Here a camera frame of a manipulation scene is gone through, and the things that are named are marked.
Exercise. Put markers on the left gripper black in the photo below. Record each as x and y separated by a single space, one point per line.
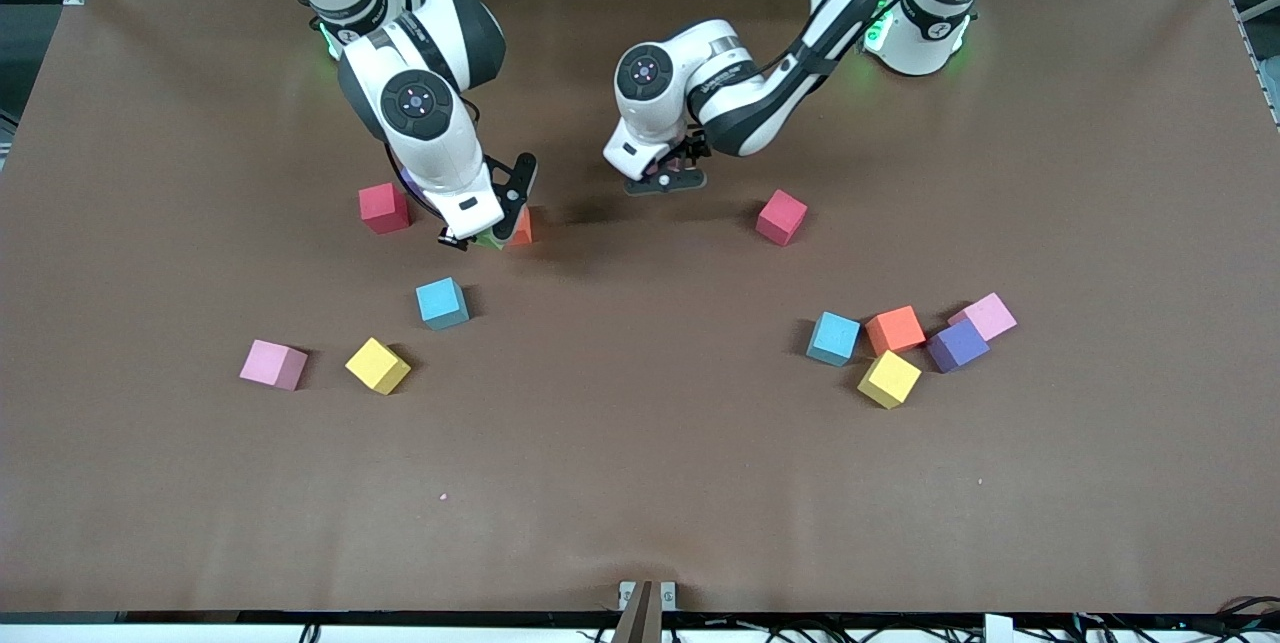
696 145

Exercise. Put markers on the green foam cube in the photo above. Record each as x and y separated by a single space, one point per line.
490 242

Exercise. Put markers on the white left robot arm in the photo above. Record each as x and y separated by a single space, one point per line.
760 103

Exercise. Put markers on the yellow foam cube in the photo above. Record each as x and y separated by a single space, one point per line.
377 365
889 378

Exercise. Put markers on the purple foam cube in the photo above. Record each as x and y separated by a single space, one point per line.
957 345
406 177

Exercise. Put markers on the orange foam cube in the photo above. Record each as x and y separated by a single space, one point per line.
520 228
894 328

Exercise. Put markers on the silver metal bracket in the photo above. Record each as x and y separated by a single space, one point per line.
627 591

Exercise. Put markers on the brown table cover sheet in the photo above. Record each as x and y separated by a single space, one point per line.
640 483

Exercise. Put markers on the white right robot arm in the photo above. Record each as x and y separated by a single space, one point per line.
425 153

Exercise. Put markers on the red foam cube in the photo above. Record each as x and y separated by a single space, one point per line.
781 217
384 208

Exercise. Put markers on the brown camera stand post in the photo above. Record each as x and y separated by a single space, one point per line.
640 623

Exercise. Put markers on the cyan foam cube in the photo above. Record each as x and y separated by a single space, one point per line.
833 336
440 301

